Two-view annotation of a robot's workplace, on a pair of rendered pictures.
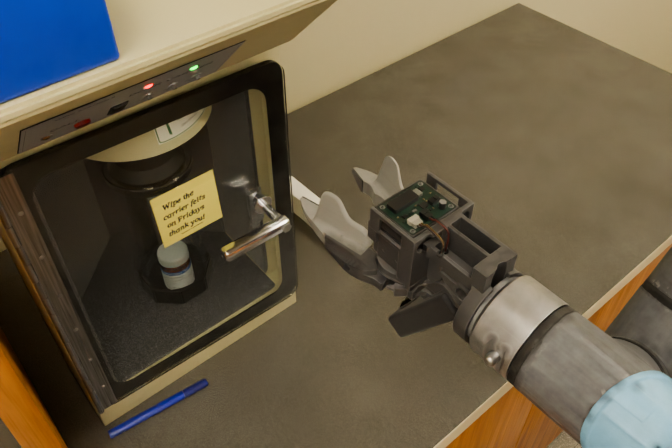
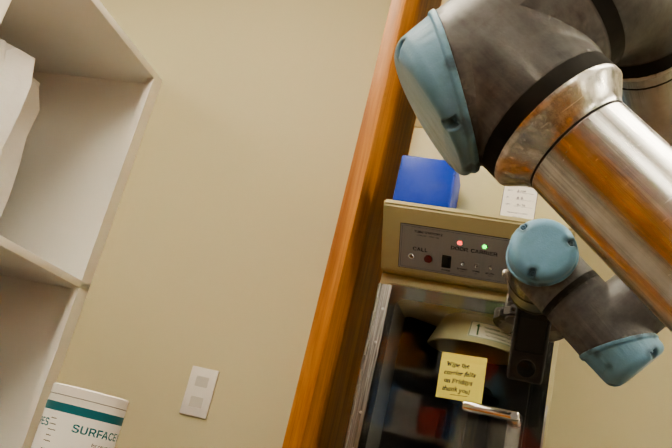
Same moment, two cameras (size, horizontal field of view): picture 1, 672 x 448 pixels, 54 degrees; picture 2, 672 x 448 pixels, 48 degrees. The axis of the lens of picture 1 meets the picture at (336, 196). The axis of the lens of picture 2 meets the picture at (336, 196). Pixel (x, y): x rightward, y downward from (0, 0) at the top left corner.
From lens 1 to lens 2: 1.11 m
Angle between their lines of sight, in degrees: 82
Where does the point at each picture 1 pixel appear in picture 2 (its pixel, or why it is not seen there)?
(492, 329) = not seen: hidden behind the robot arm
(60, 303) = (365, 382)
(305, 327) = not seen: outside the picture
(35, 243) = (378, 331)
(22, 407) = (310, 376)
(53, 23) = (431, 183)
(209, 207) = (475, 388)
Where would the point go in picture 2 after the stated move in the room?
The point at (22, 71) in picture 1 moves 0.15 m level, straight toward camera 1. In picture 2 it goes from (412, 193) to (385, 155)
